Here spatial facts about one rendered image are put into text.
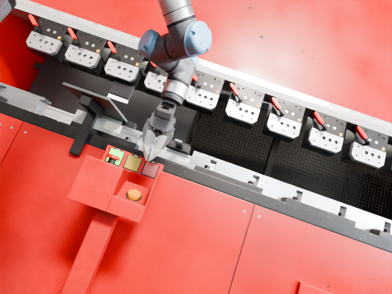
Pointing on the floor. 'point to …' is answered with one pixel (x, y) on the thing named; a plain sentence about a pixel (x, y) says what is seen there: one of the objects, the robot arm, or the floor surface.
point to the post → (271, 157)
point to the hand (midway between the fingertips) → (148, 156)
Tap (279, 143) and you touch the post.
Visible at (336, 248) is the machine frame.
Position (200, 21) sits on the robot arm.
